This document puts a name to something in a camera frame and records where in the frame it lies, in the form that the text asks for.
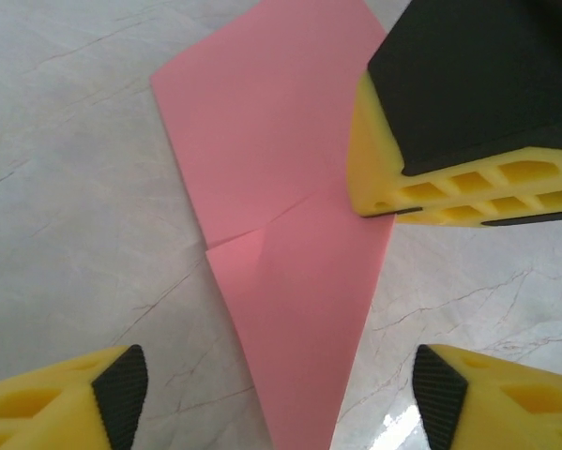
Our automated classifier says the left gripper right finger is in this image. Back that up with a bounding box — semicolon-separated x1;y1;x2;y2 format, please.
411;344;562;450

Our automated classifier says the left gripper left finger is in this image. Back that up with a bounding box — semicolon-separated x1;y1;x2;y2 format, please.
0;344;149;450

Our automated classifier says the pink square paper sheet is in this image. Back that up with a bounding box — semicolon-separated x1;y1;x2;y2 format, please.
149;0;397;450

